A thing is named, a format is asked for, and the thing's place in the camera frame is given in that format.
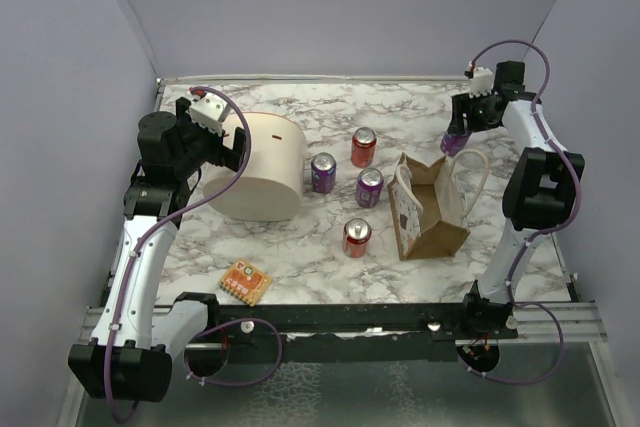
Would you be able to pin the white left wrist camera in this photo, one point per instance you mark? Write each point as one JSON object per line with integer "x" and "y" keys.
{"x": 209, "y": 114}

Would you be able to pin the purple soda can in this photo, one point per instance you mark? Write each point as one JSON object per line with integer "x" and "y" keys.
{"x": 369, "y": 185}
{"x": 323, "y": 172}

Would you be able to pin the aluminium frame rail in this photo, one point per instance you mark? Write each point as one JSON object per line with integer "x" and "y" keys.
{"x": 579, "y": 322}

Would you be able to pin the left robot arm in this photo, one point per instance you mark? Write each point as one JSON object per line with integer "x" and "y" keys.
{"x": 130, "y": 353}

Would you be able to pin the red cola can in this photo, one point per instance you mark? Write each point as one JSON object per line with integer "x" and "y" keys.
{"x": 356, "y": 235}
{"x": 363, "y": 147}

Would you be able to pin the red cola can far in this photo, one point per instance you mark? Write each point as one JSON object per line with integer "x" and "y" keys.
{"x": 363, "y": 147}

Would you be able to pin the orange snack packet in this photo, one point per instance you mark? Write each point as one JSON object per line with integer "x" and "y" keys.
{"x": 245, "y": 282}

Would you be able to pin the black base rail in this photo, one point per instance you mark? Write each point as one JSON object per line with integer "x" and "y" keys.
{"x": 260, "y": 346}

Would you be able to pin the red cola can near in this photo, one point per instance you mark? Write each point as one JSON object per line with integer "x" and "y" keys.
{"x": 356, "y": 235}

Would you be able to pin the purple soda can carried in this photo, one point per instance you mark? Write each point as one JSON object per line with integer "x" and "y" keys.
{"x": 451, "y": 144}

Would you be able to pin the white cylindrical bucket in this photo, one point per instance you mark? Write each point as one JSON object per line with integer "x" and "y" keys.
{"x": 271, "y": 187}

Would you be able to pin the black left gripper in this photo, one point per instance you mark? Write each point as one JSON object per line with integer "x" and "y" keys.
{"x": 223, "y": 155}

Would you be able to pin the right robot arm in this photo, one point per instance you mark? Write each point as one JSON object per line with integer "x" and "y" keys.
{"x": 541, "y": 197}

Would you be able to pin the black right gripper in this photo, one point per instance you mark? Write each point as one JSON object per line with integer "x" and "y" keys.
{"x": 463, "y": 104}

